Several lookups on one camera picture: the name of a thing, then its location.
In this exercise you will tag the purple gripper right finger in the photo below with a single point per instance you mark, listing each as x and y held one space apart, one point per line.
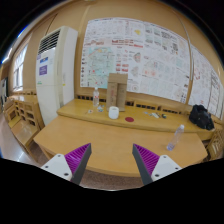
151 166

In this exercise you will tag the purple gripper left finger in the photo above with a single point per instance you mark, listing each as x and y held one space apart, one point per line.
71 166

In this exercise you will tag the clear plastic water bottle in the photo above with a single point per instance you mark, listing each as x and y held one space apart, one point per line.
178 133

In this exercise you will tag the red-label water bottle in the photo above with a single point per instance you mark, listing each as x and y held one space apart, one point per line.
96 97

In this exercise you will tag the small items on bench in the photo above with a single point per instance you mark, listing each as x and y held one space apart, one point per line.
156 115

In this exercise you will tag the red round coaster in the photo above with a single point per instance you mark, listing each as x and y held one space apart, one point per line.
129 119

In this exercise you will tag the small stickers near bottle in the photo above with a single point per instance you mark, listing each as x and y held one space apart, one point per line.
93 109

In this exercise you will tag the white cup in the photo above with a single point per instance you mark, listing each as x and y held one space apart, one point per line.
113 112

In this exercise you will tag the wooden chair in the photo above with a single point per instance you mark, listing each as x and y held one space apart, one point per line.
24 118

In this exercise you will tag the black bag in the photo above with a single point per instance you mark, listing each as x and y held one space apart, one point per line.
201 117

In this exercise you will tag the brown cardboard box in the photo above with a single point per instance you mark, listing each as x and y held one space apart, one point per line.
116 91

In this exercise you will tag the white standing air conditioner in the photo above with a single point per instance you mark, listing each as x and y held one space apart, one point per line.
55 71

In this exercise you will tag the window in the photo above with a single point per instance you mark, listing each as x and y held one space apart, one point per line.
18 70

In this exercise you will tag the right wall poster sheet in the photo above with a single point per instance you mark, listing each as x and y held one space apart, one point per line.
207 89

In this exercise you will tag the large wall poster sheet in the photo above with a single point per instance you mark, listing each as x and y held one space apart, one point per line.
155 59

